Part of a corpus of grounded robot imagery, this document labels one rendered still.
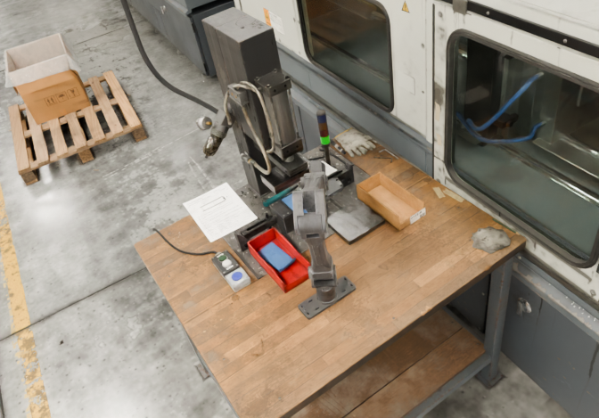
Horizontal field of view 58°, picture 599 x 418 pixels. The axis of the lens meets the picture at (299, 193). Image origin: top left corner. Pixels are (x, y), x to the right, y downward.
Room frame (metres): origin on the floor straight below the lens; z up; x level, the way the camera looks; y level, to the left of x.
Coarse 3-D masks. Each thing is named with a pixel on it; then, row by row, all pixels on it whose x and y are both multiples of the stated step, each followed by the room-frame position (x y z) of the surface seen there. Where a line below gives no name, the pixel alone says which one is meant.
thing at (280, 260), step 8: (264, 248) 1.44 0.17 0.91; (272, 248) 1.43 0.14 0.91; (264, 256) 1.40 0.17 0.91; (272, 256) 1.39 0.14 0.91; (280, 256) 1.38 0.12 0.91; (288, 256) 1.37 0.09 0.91; (272, 264) 1.35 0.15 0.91; (280, 264) 1.34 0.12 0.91; (288, 264) 1.31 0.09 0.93; (280, 272) 1.31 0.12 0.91
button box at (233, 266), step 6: (174, 246) 1.55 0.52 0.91; (186, 252) 1.50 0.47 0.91; (192, 252) 1.49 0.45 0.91; (204, 252) 1.48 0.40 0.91; (210, 252) 1.47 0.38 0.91; (216, 252) 1.46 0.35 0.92; (222, 252) 1.44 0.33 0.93; (228, 252) 1.43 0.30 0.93; (216, 258) 1.41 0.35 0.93; (228, 258) 1.40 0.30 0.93; (216, 264) 1.39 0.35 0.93; (222, 264) 1.38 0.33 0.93; (234, 264) 1.37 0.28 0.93; (222, 270) 1.35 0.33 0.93; (228, 270) 1.34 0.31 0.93
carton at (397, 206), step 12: (372, 180) 1.64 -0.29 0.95; (384, 180) 1.64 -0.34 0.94; (360, 192) 1.59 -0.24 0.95; (372, 192) 1.63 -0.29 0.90; (384, 192) 1.61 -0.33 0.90; (396, 192) 1.57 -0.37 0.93; (408, 192) 1.51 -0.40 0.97; (372, 204) 1.53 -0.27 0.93; (384, 204) 1.54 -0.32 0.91; (396, 204) 1.53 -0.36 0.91; (408, 204) 1.51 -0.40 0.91; (420, 204) 1.45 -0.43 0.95; (384, 216) 1.47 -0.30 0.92; (396, 216) 1.40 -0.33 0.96; (408, 216) 1.45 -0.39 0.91; (420, 216) 1.43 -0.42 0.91
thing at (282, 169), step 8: (256, 144) 1.73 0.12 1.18; (272, 152) 1.64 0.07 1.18; (272, 160) 1.62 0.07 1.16; (280, 160) 1.59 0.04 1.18; (288, 160) 1.57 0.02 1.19; (296, 160) 1.57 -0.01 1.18; (304, 160) 1.55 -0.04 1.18; (272, 168) 1.60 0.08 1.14; (280, 168) 1.57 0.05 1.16; (288, 168) 1.53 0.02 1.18; (296, 168) 1.53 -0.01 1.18; (304, 168) 1.54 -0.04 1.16; (264, 176) 1.56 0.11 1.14; (272, 176) 1.55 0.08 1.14; (280, 176) 1.55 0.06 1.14; (288, 176) 1.54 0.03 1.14; (296, 176) 1.54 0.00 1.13; (272, 184) 1.51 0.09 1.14; (280, 184) 1.50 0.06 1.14; (288, 184) 1.52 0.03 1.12; (280, 192) 1.50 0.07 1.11
